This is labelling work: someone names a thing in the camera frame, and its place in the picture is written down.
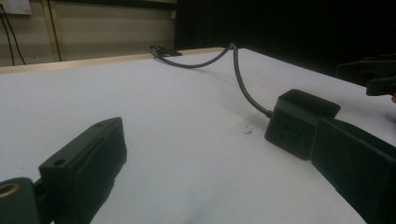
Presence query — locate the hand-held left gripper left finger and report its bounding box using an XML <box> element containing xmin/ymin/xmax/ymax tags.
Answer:
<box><xmin>38</xmin><ymin>117</ymin><xmax>128</xmax><ymax>224</ymax></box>

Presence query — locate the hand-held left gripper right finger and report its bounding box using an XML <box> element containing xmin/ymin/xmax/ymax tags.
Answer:
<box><xmin>310</xmin><ymin>117</ymin><xmax>396</xmax><ymax>224</ymax></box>

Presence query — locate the black cube power socket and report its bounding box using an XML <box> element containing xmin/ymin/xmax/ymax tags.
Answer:
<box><xmin>263</xmin><ymin>89</ymin><xmax>342</xmax><ymax>161</ymax></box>

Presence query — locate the black curtain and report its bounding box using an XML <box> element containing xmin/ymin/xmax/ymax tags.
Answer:
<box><xmin>173</xmin><ymin>0</ymin><xmax>396</xmax><ymax>87</ymax></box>

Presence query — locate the black power socket cable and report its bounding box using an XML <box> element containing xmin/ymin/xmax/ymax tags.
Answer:
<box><xmin>148</xmin><ymin>41</ymin><xmax>275</xmax><ymax>119</ymax></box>

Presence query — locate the thin black wall cable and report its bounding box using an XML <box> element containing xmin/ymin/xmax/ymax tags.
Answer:
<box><xmin>1</xmin><ymin>5</ymin><xmax>27</xmax><ymax>66</ymax></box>
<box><xmin>0</xmin><ymin>12</ymin><xmax>16</xmax><ymax>67</ymax></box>
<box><xmin>46</xmin><ymin>0</ymin><xmax>62</xmax><ymax>63</ymax></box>

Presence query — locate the white wall socket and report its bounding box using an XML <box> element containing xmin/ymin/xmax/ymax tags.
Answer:
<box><xmin>0</xmin><ymin>0</ymin><xmax>33</xmax><ymax>16</ymax></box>

